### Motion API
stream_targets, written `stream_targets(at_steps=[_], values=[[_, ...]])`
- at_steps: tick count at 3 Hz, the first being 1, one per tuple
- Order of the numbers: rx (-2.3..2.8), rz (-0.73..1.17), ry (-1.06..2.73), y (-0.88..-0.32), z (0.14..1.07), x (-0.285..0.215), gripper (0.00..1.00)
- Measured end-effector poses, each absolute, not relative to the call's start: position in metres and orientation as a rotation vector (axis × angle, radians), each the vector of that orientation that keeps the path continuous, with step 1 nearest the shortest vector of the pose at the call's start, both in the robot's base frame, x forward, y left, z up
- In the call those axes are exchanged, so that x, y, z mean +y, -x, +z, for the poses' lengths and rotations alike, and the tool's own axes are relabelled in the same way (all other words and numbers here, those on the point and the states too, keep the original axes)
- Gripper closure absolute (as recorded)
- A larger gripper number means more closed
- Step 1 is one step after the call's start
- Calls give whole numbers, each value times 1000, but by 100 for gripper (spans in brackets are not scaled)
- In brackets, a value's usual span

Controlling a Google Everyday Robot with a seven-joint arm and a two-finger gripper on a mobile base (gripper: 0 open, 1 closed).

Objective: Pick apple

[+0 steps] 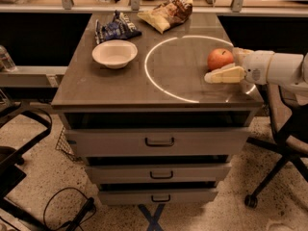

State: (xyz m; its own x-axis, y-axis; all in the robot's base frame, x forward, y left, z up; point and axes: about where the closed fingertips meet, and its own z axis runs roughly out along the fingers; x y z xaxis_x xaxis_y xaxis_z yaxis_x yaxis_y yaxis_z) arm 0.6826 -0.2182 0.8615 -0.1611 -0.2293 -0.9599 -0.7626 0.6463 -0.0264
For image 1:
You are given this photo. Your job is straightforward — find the black office chair right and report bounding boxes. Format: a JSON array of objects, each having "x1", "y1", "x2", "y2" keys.
[{"x1": 244, "y1": 84, "x2": 308, "y2": 208}]

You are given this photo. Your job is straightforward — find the black cable on floor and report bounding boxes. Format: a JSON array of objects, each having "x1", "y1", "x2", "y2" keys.
[{"x1": 42, "y1": 187, "x2": 97, "y2": 231}]

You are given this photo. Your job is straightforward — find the wire mesh basket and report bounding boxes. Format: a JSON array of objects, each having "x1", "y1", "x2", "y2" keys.
[{"x1": 55, "y1": 127, "x2": 82, "y2": 162}]

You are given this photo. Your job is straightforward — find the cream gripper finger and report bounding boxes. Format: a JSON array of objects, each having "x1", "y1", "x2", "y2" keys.
[
  {"x1": 204, "y1": 64, "x2": 245, "y2": 84},
  {"x1": 232, "y1": 47, "x2": 252, "y2": 65}
]

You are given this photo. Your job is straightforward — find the top drawer with black handle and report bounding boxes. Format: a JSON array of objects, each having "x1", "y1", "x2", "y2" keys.
[{"x1": 65, "y1": 128, "x2": 249, "y2": 157}]

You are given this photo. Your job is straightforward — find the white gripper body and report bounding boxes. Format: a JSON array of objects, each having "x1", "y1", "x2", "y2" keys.
[{"x1": 243, "y1": 50, "x2": 274, "y2": 85}]

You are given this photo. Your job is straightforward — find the middle drawer with black handle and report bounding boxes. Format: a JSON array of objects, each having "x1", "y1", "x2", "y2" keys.
[{"x1": 86, "y1": 163, "x2": 231, "y2": 184}]

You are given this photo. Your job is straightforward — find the red apple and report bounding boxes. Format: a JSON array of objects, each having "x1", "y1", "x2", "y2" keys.
[{"x1": 207, "y1": 48, "x2": 234, "y2": 70}]

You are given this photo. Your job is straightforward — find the white paper bowl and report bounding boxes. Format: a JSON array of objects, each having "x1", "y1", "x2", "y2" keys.
[{"x1": 91, "y1": 39, "x2": 138, "y2": 69}]

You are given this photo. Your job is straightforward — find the clear plastic bottle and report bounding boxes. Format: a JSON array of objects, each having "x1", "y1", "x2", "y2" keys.
[{"x1": 0, "y1": 45, "x2": 17, "y2": 72}]

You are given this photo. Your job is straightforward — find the bottom drawer with black handle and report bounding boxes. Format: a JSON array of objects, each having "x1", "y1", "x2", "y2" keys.
[{"x1": 98, "y1": 188, "x2": 218, "y2": 205}]

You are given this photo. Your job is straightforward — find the black chair left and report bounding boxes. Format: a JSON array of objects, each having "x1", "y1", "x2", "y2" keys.
[{"x1": 0, "y1": 91, "x2": 52, "y2": 231}]

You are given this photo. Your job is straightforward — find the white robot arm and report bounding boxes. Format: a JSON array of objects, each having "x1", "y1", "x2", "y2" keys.
[{"x1": 204, "y1": 47, "x2": 308, "y2": 96}]

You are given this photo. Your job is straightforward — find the blue tape cross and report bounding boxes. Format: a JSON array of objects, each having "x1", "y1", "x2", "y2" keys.
[{"x1": 138, "y1": 204, "x2": 165, "y2": 231}]

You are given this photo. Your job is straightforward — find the yellow brown chip bag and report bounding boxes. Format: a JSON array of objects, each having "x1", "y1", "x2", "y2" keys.
[{"x1": 138, "y1": 0, "x2": 193, "y2": 34}]

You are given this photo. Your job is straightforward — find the blue chip bag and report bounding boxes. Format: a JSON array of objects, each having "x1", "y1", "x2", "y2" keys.
[{"x1": 95, "y1": 11, "x2": 141, "y2": 44}]

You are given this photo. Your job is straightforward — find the drawer with black handle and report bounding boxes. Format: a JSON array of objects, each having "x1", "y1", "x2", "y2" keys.
[
  {"x1": 65, "y1": 128, "x2": 249, "y2": 157},
  {"x1": 98, "y1": 188, "x2": 218, "y2": 205},
  {"x1": 86, "y1": 163, "x2": 231, "y2": 184}
]

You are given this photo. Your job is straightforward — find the grey drawer cabinet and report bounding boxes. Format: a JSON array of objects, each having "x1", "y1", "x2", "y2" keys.
[{"x1": 52, "y1": 14, "x2": 263, "y2": 192}]

